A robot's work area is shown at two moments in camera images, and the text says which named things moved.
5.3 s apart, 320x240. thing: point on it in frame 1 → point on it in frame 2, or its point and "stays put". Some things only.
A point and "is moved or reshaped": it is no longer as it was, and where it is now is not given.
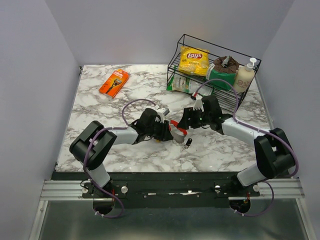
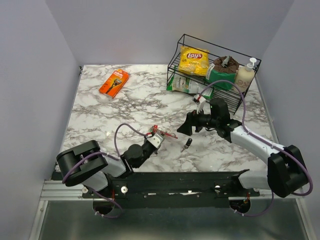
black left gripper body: (160, 130) → (147, 150)
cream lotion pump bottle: (244, 77) stays put
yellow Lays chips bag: (194, 60) stays put
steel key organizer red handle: (185, 132) is moved or reshaped
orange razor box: (113, 85) stays put
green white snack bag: (181, 83) stays put
